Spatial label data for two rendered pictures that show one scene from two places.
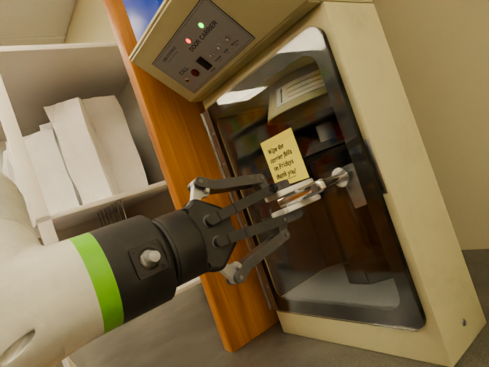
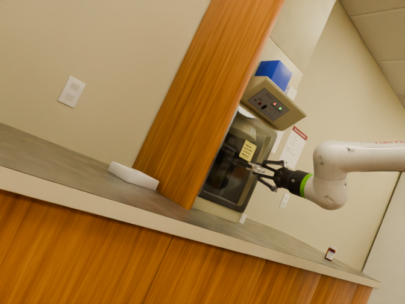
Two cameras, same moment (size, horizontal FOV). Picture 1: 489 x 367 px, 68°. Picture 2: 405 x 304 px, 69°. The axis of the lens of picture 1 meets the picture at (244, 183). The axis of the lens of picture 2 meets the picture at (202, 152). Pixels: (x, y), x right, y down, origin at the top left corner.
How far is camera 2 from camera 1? 1.43 m
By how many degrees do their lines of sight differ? 92
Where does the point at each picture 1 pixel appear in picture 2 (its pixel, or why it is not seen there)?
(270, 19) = (279, 124)
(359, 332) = (222, 211)
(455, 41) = not seen: hidden behind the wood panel
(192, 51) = (270, 104)
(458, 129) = not seen: hidden behind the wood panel
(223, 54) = (267, 113)
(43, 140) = not seen: outside the picture
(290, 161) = (249, 153)
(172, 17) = (284, 100)
